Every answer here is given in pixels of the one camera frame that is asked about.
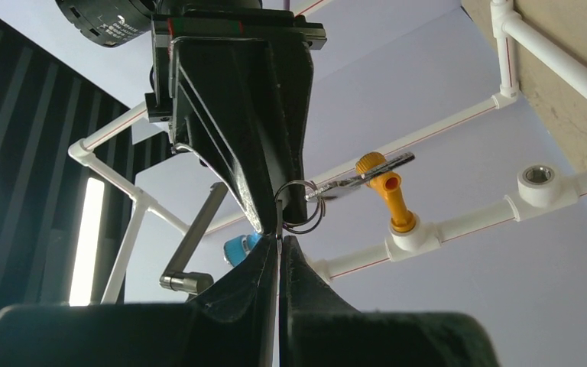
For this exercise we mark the small silver key set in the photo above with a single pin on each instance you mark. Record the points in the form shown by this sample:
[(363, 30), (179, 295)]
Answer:
[(333, 190)]

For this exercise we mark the white PVC pipe frame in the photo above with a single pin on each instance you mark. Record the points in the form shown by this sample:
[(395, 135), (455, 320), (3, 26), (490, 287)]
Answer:
[(404, 85)]

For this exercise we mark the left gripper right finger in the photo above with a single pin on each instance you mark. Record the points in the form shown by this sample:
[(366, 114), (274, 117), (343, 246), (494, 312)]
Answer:
[(319, 328)]

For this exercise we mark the blue faucet valve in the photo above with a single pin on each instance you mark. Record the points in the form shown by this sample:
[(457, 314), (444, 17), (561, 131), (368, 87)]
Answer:
[(236, 250)]

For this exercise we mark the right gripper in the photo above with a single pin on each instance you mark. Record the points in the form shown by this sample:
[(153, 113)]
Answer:
[(232, 81)]

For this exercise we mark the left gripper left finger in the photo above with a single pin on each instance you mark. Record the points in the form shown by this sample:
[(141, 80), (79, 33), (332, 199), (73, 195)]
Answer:
[(229, 324)]

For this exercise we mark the orange faucet valve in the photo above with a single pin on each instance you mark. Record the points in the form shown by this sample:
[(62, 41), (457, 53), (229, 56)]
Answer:
[(388, 187)]

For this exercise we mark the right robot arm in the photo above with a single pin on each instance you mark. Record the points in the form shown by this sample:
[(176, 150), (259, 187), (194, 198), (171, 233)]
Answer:
[(114, 23)]

